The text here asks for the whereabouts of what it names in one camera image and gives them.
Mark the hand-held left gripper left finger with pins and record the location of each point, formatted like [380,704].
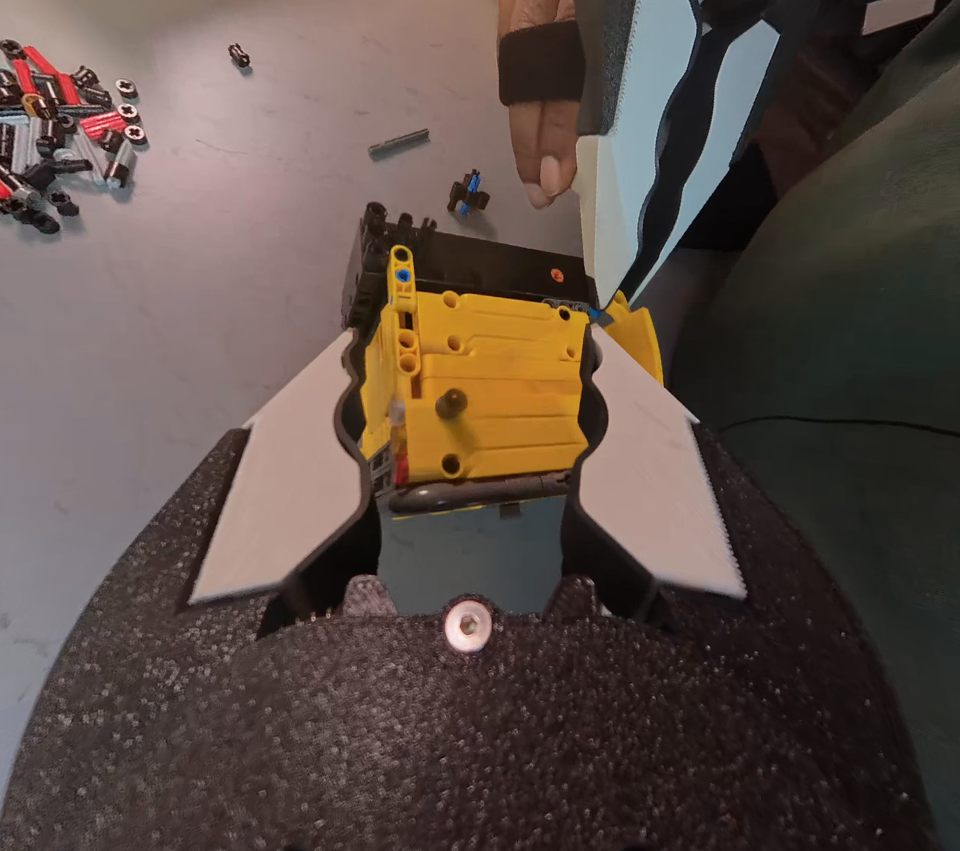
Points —
[285,491]

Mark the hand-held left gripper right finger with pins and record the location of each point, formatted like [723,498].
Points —
[652,491]

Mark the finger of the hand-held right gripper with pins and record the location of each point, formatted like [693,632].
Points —
[660,41]
[742,86]

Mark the yellow lego vehicle model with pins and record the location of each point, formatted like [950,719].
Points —
[495,378]

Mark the black lego connector assembly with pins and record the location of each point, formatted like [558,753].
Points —
[469,192]

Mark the dark grey lego axle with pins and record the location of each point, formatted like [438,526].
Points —
[399,143]

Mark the black lego pin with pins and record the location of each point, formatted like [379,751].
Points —
[239,54]

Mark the pile of small lego pins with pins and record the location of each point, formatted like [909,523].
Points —
[60,131]

